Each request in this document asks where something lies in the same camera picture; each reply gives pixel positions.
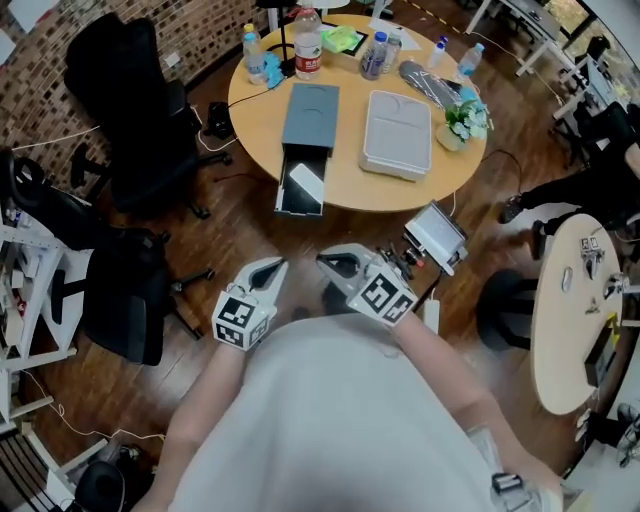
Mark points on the black round floor object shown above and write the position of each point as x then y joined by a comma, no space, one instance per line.
218,120

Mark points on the clear bottle near centre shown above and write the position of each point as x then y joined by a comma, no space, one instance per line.
372,57

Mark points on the black office chair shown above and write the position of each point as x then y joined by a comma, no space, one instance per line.
125,295
125,115

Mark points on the white paper sheet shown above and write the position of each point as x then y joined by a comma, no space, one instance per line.
397,32

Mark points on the dark grey drawer box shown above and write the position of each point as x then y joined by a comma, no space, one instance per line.
310,115

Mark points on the white power strip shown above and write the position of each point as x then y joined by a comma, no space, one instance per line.
431,315

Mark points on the small metal clip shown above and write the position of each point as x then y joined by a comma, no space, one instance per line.
594,306

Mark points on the small black monitor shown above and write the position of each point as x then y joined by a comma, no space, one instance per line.
435,232

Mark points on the light grey box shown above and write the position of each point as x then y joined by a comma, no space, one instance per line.
397,135

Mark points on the grey pouch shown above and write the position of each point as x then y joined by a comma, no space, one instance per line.
425,82

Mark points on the white flat device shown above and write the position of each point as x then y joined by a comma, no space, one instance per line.
306,182

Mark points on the white wall socket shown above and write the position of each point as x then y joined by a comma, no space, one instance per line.
172,60

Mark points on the light blue cloth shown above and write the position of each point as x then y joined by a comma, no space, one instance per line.
468,92

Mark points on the person's left forearm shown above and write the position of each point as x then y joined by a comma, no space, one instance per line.
190,430

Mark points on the blue rubber glove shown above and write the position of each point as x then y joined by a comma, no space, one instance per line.
272,72

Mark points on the black yellow box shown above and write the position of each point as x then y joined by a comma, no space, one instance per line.
600,355

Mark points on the small white bottle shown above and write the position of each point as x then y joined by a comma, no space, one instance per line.
436,52

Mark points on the potted plant white flowers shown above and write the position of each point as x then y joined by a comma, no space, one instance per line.
465,122

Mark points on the person's right forearm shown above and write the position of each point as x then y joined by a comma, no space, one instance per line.
450,380

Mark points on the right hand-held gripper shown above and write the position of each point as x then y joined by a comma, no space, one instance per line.
382,297

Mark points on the round white table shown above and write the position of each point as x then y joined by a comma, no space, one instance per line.
565,350

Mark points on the clear bottle blue cap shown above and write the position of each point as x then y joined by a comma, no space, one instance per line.
252,57
470,62

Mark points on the black lamp white shade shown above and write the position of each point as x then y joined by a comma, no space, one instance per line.
285,30

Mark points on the window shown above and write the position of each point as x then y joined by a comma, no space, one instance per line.
565,12

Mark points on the large bottle red label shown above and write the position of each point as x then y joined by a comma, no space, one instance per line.
306,55

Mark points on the grey oval device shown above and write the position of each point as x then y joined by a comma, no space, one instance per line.
567,280

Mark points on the round wooden table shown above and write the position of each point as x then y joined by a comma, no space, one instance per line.
345,187

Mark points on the white desk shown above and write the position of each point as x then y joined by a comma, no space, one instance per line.
530,20
582,85

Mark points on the white wall paper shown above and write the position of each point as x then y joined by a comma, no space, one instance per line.
5,45
35,5

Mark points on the unused hand-held gripper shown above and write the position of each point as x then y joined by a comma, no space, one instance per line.
591,255
616,286

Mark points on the person's light grey shirt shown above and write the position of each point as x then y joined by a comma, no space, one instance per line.
340,415

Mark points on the slim clear bottle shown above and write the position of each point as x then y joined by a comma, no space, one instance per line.
394,50

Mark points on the white shelf unit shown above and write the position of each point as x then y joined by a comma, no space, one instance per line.
30,310

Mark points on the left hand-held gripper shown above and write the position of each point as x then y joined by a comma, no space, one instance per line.
240,320

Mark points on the black rolling stool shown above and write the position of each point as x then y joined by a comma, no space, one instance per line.
102,482

